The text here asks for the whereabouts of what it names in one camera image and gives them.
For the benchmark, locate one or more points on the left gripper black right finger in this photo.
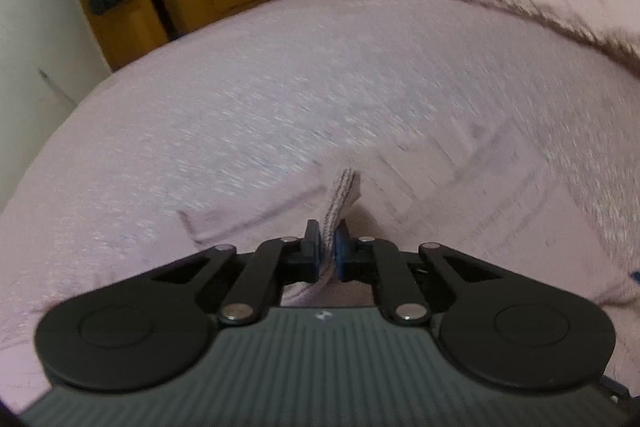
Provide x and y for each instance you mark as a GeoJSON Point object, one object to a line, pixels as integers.
{"type": "Point", "coordinates": [379, 264]}

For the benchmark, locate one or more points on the pink knitted sweater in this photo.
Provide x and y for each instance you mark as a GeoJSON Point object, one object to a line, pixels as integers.
{"type": "Point", "coordinates": [495, 198]}

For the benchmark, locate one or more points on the pink floral bed sheet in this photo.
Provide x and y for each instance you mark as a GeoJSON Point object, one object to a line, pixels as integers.
{"type": "Point", "coordinates": [249, 101]}

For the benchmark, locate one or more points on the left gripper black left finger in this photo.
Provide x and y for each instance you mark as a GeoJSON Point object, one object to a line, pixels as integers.
{"type": "Point", "coordinates": [275, 264]}

